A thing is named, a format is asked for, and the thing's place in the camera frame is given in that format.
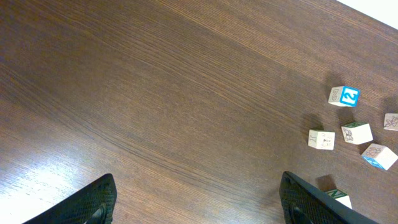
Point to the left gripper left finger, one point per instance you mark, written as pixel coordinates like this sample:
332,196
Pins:
92,204

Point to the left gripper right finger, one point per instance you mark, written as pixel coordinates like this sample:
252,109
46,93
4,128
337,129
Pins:
304,203

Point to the acorn block with green N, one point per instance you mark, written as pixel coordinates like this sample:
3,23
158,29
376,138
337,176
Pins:
340,196

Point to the butterfly block, red side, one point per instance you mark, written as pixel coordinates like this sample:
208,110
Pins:
319,139

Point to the block with red E side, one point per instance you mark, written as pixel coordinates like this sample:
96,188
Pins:
357,133

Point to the block with 8, blue side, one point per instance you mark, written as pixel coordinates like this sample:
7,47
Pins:
379,156

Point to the blue-top block with 2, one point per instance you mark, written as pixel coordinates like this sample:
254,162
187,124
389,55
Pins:
344,96

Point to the red-top block with I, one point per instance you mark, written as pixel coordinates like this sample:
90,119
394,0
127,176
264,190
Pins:
391,121

